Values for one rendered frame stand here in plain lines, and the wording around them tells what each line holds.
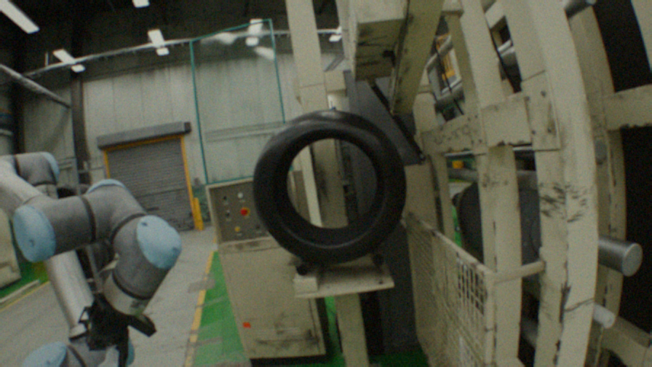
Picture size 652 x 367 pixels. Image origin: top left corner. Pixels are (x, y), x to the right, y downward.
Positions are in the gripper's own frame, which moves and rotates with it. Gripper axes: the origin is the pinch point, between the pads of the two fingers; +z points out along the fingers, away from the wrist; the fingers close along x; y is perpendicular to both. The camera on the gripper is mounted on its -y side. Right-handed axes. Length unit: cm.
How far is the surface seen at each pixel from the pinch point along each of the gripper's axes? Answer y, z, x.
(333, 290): -71, -31, 13
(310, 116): -49, -76, -27
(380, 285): -75, -44, 24
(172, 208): -622, 302, -667
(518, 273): -31, -70, 51
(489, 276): -27, -66, 46
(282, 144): -48, -62, -28
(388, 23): -27, -108, -11
